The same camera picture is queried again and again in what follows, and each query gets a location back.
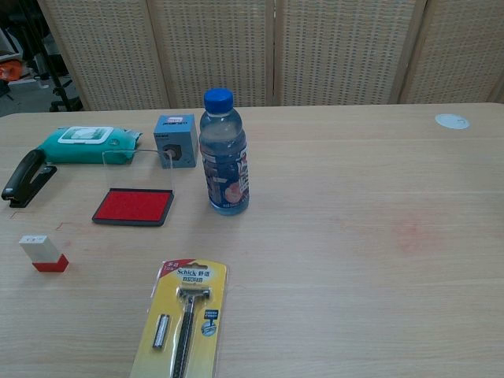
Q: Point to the white and red stamp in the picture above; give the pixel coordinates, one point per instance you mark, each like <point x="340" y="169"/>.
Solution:
<point x="37" y="250"/>

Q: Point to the blue capped drink bottle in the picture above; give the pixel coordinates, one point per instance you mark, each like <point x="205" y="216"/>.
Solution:
<point x="224" y="173"/>

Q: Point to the small blue cardboard box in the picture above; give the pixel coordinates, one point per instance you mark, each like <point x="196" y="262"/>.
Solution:
<point x="185" y="134"/>

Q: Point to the yellow razor blister pack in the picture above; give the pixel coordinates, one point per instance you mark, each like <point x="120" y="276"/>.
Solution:
<point x="197" y="275"/>

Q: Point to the red ink pad clear lid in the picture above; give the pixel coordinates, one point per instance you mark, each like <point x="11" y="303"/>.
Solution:
<point x="134" y="206"/>

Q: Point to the wooden rattan folding screen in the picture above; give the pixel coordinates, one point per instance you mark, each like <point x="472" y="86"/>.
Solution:
<point x="220" y="51"/>

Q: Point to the green wet wipes pack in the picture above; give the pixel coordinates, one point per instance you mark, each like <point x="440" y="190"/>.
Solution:
<point x="78" y="150"/>

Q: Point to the black tripod stand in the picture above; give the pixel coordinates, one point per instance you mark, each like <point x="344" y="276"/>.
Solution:
<point x="59" y="84"/>

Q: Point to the black stapler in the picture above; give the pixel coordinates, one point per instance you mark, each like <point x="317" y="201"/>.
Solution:
<point x="24" y="169"/>

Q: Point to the orange object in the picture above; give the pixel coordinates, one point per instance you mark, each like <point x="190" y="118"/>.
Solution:
<point x="8" y="71"/>

